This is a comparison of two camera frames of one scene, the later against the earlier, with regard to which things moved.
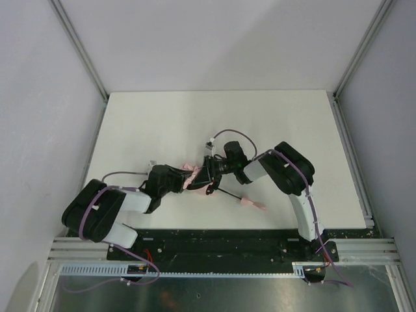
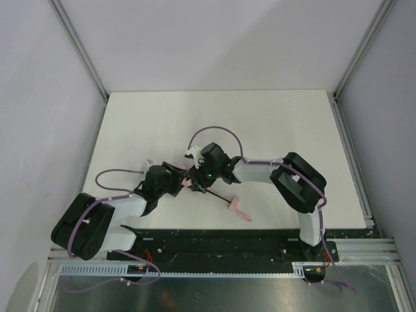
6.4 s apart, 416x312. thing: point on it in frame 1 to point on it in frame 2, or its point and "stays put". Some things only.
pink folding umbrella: [190, 169] to [233, 203]
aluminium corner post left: [80, 50] stays put
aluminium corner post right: [339, 115] stays put
